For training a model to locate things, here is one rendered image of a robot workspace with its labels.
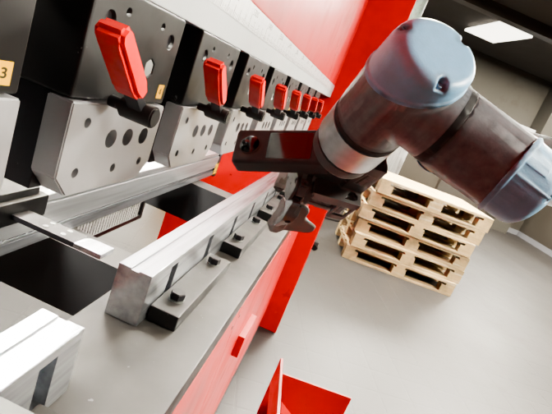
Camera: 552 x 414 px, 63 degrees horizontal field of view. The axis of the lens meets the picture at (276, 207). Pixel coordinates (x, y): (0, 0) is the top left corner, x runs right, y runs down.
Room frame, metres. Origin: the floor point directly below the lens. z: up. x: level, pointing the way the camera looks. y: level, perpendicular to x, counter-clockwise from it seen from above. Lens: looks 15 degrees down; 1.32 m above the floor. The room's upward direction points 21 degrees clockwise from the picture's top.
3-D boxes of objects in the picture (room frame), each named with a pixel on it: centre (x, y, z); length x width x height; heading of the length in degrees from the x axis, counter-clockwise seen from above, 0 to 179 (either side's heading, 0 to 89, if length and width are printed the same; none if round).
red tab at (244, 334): (1.22, -0.05, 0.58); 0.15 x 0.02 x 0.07; 174
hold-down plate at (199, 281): (0.81, 0.09, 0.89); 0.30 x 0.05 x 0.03; 174
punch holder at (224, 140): (0.79, 0.15, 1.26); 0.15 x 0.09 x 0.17; 174
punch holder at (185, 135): (0.59, 0.17, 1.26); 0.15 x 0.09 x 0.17; 174
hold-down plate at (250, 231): (1.21, 0.05, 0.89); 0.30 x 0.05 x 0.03; 174
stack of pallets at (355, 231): (4.60, -1.35, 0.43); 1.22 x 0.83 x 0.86; 94
